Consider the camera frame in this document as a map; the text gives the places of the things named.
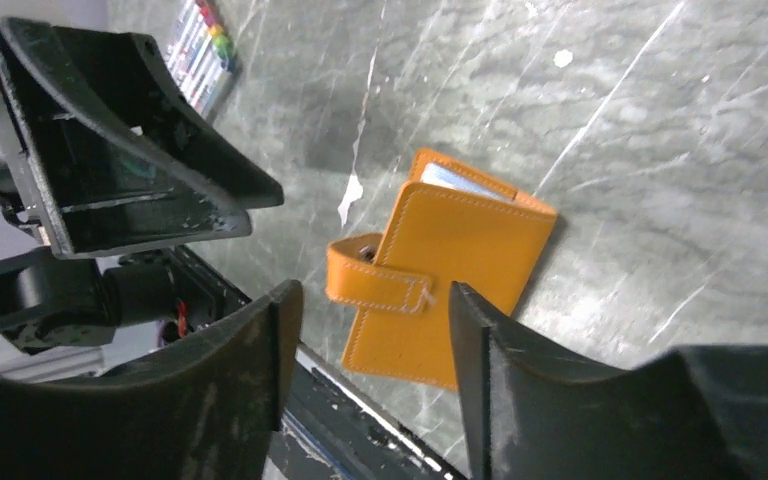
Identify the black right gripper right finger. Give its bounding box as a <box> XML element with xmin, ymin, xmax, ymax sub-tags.
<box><xmin>449</xmin><ymin>282</ymin><xmax>768</xmax><ymax>479</ymax></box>

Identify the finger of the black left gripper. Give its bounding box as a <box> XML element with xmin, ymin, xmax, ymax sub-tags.
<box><xmin>0</xmin><ymin>18</ymin><xmax>253</xmax><ymax>259</ymax></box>
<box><xmin>46</xmin><ymin>23</ymin><xmax>286</xmax><ymax>212</ymax></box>

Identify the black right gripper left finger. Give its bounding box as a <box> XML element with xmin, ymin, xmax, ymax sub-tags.
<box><xmin>0</xmin><ymin>280</ymin><xmax>304</xmax><ymax>479</ymax></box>

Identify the orange blue card holder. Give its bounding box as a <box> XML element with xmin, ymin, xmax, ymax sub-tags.
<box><xmin>325</xmin><ymin>148</ymin><xmax>558</xmax><ymax>390</ymax></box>

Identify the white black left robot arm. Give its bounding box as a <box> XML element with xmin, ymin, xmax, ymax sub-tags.
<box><xmin>0</xmin><ymin>17</ymin><xmax>284</xmax><ymax>355</ymax></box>

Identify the colourful striped packet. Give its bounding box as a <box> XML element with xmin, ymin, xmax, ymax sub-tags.
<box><xmin>165</xmin><ymin>0</ymin><xmax>236</xmax><ymax>117</ymax></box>

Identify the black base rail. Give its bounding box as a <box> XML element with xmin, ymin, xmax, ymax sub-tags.
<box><xmin>164</xmin><ymin>246</ymin><xmax>464</xmax><ymax>479</ymax></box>

